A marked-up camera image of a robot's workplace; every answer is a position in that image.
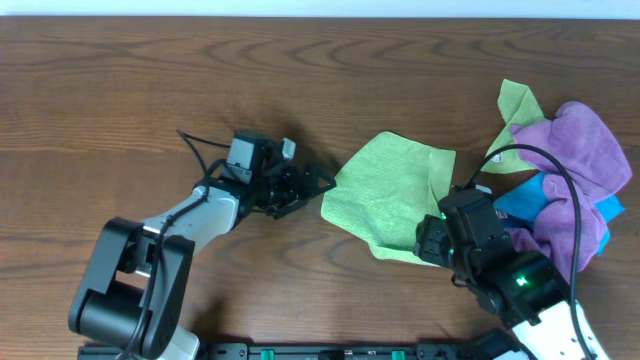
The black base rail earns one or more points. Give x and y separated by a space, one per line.
495 344

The light green cloth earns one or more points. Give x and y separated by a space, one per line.
385 190

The purple cloth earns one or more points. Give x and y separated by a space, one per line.
587 149

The olive green cloth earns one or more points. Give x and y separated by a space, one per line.
518 108

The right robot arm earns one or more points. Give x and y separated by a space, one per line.
523 289

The blue cloth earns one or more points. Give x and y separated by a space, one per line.
539 215

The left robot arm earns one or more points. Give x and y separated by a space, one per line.
132 291

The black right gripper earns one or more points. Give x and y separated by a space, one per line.
428 240

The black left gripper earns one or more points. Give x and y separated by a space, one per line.
289 186

